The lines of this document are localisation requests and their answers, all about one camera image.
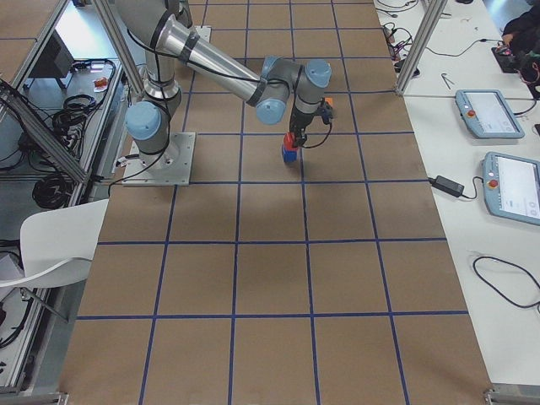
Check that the white chair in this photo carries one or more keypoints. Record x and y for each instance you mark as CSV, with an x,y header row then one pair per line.
x,y
58,246

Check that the blue wooden block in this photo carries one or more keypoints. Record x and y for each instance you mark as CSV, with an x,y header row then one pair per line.
x,y
289,155

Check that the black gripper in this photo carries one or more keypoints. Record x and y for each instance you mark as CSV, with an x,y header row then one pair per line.
x,y
300,121

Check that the red wooden block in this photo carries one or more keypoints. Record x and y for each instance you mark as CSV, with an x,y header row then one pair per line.
x,y
288,143

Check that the teach pendant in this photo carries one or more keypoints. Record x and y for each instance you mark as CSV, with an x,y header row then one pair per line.
x,y
487,115
511,187

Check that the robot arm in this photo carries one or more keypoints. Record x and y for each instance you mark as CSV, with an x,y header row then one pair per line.
x,y
164,29

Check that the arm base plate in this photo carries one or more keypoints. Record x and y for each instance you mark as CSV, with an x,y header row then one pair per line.
x,y
173,168
204,31

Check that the near teach pendant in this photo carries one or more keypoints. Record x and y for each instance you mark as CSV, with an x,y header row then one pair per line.
x,y
511,187

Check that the far teach pendant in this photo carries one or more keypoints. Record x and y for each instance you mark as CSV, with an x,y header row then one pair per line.
x,y
487,115

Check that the aluminium frame post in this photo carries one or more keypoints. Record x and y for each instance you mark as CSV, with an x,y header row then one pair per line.
x,y
421,40

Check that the black power adapter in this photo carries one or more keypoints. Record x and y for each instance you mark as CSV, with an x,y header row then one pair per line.
x,y
447,186

